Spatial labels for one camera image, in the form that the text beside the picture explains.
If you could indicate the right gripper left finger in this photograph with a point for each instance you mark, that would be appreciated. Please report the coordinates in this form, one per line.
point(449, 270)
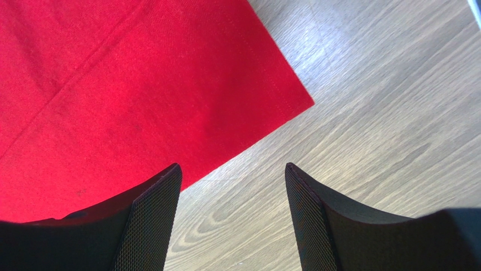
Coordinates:
point(129, 231)

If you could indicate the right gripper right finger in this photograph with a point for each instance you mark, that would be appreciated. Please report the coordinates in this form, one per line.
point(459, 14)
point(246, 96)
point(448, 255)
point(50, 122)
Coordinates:
point(335, 232)

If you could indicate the red t-shirt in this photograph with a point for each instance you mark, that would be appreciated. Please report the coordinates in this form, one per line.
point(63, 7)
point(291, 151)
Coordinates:
point(99, 96)

